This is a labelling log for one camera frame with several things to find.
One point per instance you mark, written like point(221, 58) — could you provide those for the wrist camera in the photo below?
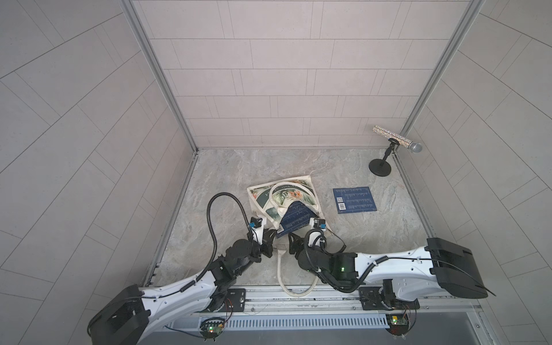
point(257, 225)
point(318, 228)

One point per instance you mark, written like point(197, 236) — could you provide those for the floral canvas tote bag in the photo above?
point(271, 200)

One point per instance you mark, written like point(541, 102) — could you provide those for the dark blue book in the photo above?
point(354, 200)

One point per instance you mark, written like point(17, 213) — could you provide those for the stack of dark blue books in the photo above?
point(297, 216)

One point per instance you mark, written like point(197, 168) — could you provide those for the white ventilation grille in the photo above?
point(306, 322)

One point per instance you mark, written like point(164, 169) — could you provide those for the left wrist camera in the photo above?
point(257, 225)

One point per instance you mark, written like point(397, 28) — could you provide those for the glittery microphone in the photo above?
point(414, 147)

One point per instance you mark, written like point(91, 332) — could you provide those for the left circuit board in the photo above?
point(211, 328)

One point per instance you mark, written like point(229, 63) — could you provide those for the black microphone stand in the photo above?
point(381, 167)

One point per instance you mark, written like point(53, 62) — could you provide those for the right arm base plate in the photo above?
point(377, 298)

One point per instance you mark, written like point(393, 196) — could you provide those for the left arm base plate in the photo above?
point(231, 300)

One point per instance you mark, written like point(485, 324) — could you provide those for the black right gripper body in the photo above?
point(299, 241)

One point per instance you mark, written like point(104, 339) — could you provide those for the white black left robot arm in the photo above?
point(137, 312)

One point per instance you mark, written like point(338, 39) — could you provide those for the right circuit board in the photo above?
point(399, 324)

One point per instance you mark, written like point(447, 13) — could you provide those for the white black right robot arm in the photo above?
point(440, 266)

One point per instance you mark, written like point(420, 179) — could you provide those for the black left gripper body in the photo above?
point(264, 247)

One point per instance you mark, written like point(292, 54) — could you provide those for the circuit board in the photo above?
point(399, 324)
point(211, 328)

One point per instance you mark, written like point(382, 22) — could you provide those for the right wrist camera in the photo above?
point(318, 228)

